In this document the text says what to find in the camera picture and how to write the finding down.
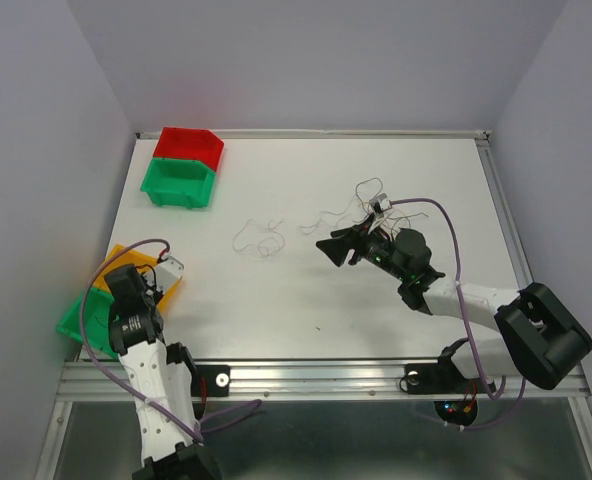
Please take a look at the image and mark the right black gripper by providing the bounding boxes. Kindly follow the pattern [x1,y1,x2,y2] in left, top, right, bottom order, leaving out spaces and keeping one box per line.
[314,212,408,282]

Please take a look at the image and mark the wire bundle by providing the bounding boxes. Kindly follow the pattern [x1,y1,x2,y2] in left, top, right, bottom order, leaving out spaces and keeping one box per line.
[297,176,430,241]

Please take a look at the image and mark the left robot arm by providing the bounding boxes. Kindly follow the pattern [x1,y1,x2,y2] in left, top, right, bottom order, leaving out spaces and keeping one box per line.
[104,264,222,479]

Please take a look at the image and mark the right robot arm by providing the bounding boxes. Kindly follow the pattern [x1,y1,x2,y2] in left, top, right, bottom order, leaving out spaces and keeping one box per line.
[316,221,592,390]

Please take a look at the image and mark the near green plastic bin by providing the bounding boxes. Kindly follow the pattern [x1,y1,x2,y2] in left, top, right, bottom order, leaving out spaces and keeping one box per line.
[56,287,118,359]

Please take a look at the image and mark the green plastic bin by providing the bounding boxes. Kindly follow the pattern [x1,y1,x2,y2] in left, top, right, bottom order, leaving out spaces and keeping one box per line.
[140,157,216,209]
[56,287,118,359]

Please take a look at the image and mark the yellow plastic bin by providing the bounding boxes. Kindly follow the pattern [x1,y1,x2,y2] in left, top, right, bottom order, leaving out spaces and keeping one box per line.
[93,249,182,313]

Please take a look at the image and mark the far green plastic bin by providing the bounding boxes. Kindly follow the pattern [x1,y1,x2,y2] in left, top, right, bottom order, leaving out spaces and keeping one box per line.
[140,157,216,209]

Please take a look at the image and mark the red plastic bin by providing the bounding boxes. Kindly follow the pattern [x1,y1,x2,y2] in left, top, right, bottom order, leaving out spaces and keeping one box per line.
[153,127,224,172]

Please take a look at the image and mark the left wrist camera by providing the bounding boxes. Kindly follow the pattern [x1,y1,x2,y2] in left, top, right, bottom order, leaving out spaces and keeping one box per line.
[154,255,185,295]

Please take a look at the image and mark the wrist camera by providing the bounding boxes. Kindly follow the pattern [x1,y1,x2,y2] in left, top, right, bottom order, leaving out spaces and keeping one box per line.
[367,193,393,233]
[154,255,185,295]

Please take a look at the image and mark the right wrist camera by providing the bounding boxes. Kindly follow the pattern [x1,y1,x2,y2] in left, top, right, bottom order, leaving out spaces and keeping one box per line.
[367,193,393,233]

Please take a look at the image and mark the aluminium front rail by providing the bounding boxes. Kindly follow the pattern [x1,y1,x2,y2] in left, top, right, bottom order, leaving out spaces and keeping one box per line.
[57,358,591,402]

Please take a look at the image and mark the aluminium rail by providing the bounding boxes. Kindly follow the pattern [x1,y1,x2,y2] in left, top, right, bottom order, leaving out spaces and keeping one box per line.
[473,139,561,357]
[57,358,591,402]
[135,128,492,141]

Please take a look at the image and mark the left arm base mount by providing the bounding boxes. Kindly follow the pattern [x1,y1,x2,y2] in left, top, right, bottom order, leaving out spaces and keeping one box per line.
[190,364,231,420]

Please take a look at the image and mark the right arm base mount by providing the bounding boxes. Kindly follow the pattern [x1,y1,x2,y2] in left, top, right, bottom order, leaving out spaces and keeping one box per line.
[398,339,483,429]

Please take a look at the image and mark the aluminium right side rail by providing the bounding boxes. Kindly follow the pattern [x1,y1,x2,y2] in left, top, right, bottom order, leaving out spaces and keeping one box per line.
[473,139,561,357]

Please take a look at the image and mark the aluminium back rail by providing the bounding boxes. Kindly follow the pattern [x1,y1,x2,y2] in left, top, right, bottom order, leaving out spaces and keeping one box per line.
[135,128,492,141]

